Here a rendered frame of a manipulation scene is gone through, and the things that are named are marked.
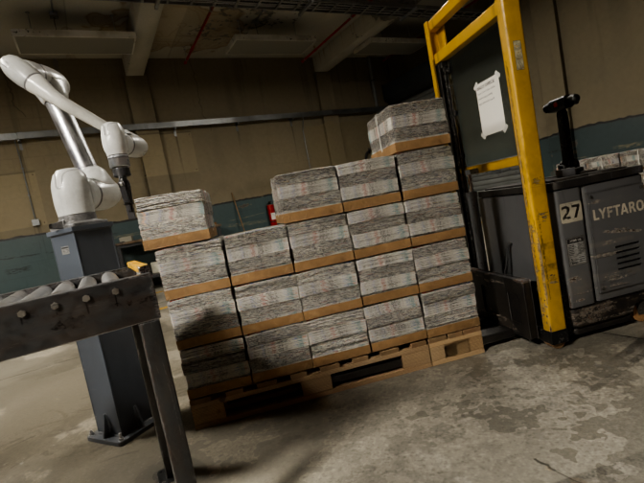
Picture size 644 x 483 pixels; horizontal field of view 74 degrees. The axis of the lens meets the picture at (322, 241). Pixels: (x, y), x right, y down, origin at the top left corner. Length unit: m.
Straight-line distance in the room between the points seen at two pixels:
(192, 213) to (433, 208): 1.14
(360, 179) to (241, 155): 7.21
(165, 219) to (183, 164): 6.86
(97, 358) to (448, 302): 1.68
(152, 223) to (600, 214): 2.10
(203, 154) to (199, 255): 7.04
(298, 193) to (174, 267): 0.64
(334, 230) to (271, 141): 7.53
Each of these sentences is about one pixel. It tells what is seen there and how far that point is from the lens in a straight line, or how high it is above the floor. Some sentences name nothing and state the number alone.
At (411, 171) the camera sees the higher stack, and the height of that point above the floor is 0.97.
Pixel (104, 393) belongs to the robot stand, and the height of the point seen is 0.23.
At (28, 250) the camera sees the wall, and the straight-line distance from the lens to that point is 8.57.
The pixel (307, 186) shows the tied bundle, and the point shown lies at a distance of 1.97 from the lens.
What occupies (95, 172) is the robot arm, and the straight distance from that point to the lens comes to 2.41.
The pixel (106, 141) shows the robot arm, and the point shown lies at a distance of 2.18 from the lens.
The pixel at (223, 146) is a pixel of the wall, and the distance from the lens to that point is 9.07.
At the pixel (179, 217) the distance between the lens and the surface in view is 1.96.
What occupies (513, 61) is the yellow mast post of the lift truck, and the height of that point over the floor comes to 1.35.
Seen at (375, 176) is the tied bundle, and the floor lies 0.97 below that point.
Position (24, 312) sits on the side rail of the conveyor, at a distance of 1.18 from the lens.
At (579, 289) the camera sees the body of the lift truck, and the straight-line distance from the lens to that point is 2.42.
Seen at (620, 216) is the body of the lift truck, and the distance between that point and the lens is 2.55.
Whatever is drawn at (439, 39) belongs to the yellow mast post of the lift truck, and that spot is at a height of 1.74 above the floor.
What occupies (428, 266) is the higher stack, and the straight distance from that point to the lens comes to 2.14.
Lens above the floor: 0.89
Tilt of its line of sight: 5 degrees down
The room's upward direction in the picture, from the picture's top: 11 degrees counter-clockwise
